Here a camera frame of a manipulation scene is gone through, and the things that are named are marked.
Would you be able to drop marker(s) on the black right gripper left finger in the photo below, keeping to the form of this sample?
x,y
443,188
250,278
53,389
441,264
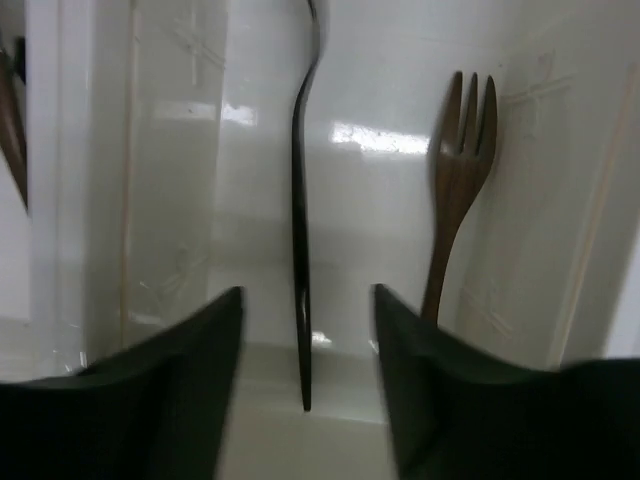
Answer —
x,y
155,410

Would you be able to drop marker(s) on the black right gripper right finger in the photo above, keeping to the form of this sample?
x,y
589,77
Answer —
x,y
456,412

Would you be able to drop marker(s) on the brown wooden fork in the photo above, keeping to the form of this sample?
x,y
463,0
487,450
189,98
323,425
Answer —
x,y
466,151

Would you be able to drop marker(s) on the black metal fork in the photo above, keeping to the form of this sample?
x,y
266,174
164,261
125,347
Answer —
x,y
300,247

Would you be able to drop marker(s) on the brown wooden spoon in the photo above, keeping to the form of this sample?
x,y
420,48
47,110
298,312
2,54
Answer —
x,y
13,141

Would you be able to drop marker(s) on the white right plastic container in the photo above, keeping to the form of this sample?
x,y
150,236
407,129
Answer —
x,y
160,149

